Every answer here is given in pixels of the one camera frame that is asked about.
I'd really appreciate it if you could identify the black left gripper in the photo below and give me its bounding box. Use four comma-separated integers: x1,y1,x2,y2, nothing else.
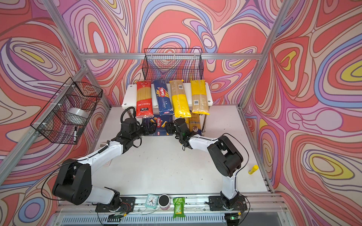
130,122,158,143

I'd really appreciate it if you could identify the blue Ankara spaghetti bag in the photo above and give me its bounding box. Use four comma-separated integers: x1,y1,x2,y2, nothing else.
189,112,202,135

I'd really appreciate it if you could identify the blue Barilla rigatoni box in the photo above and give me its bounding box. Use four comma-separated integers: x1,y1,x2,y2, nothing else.
142,115,173,136

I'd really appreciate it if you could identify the red spaghetti bag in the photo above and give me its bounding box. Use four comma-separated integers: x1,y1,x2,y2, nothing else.
136,81,154,119

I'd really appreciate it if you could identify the blue Barilla spaghetti box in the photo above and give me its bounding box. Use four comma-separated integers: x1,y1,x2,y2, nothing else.
153,79,174,115

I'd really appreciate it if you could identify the clear yellow spaghetti bag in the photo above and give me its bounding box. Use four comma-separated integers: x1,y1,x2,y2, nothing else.
190,80,210,115

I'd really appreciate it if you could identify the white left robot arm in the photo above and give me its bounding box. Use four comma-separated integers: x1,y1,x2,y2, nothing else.
52,118,155,211

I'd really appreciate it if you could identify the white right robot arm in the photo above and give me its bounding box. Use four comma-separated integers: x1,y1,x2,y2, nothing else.
166,118,244,205

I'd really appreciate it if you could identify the white two-tier shelf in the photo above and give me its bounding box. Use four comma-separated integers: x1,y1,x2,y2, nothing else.
122,83,213,115

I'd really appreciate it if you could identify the silver tape roll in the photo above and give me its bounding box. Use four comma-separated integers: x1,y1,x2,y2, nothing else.
67,107,89,118

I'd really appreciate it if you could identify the black marker pen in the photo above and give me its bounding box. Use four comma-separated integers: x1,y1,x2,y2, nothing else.
73,126,77,143

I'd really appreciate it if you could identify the teal alarm clock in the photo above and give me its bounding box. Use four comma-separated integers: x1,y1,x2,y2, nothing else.
145,194,159,209

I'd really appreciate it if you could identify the green snack packet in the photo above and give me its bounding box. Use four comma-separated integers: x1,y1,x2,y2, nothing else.
173,197,186,218

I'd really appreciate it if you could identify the black wire basket back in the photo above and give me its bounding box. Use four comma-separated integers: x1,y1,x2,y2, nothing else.
142,47,204,83

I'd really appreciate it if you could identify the black wire basket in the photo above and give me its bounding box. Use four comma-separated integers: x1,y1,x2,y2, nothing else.
142,47,204,83
30,78,103,145

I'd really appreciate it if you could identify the black wire basket left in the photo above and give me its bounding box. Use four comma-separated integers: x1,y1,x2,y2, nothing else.
30,78,103,145

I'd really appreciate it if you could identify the aluminium frame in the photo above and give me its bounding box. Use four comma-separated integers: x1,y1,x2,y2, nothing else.
1,1,282,226

